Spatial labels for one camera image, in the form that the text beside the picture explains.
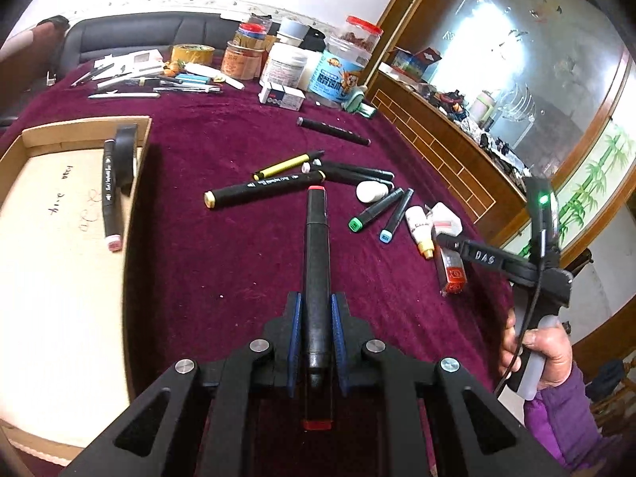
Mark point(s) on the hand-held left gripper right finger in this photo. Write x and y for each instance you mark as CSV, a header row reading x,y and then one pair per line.
x,y
339,338

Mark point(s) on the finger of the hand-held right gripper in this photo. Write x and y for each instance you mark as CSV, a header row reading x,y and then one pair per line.
x,y
449,243

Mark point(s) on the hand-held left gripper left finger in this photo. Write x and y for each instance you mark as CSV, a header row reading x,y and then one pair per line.
x,y
296,338

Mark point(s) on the white charger plug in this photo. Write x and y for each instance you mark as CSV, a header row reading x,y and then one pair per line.
x,y
447,218

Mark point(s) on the clear box with red stamp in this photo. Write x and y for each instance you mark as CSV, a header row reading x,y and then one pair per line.
x,y
449,271

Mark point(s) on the small white glue bottle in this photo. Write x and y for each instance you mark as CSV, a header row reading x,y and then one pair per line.
x,y
417,226

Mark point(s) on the black marker teal cap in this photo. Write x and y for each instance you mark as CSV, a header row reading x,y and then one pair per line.
x,y
397,213

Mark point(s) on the black marker red cap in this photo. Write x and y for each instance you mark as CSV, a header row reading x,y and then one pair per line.
x,y
318,258

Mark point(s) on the black marker green cap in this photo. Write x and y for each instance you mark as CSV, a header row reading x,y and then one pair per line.
x,y
375,208

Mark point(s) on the white eraser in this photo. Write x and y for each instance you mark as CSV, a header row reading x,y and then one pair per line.
x,y
372,192

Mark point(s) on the black marker yellow cap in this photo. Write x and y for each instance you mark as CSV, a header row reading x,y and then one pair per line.
x,y
258,188

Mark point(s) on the shallow cardboard box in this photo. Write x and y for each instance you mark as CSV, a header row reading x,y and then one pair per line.
x,y
49,283

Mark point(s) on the person's right forearm purple sleeve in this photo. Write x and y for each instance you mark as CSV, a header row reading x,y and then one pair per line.
x,y
561,422

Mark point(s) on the person's right hand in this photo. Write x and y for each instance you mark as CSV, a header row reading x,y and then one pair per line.
x,y
556,357

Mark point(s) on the wooden cabinet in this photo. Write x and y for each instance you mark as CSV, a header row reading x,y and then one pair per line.
x,y
447,159

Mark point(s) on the pile of small trinkets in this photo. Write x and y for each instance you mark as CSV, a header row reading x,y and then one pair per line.
x,y
497,146

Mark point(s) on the black marker grey cap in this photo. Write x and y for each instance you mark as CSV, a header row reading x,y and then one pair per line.
x,y
348,177
362,170
338,131

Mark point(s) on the green tape dispenser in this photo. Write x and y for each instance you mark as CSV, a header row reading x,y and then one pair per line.
x,y
358,102

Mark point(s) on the yellow highlighter pen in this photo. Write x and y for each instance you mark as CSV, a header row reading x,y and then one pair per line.
x,y
283,165

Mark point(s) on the colourful cardboard box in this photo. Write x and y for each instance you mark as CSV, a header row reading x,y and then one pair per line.
x,y
412,62

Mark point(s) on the blue label plastic jar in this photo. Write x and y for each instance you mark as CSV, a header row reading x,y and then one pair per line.
x,y
338,79

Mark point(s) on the small white box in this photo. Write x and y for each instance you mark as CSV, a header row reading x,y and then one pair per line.
x,y
280,97

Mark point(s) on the clear jar red lid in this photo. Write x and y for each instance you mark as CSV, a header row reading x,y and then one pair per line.
x,y
362,35

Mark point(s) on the wood framed mirror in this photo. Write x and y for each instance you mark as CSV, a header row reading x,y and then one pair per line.
x,y
521,25

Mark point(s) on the black marker pink cap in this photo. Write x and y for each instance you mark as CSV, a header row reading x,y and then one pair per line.
x,y
108,189

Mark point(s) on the white jar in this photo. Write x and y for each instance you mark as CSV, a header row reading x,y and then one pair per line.
x,y
283,67

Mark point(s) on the black container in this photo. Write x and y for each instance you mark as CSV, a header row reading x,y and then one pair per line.
x,y
312,39

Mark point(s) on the black tape roll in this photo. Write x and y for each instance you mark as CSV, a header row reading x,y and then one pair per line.
x,y
124,159

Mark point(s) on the orange jar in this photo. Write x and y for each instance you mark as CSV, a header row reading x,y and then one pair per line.
x,y
238,62

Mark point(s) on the small jar with red lid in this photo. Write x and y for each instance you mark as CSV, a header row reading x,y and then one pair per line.
x,y
251,35

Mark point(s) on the row of assorted pens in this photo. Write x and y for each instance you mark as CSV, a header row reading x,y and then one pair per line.
x,y
124,95

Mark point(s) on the yellow tape roll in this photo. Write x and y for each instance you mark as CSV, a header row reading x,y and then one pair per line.
x,y
181,55

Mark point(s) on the white digital device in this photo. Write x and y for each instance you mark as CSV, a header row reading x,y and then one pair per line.
x,y
141,58

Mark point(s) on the black sofa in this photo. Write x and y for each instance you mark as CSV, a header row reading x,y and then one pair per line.
x,y
124,35

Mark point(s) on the brown leather armchair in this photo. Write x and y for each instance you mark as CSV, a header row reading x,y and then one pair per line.
x,y
25,42

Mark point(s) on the bamboo print wall panel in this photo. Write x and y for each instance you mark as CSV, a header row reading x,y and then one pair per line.
x,y
601,159

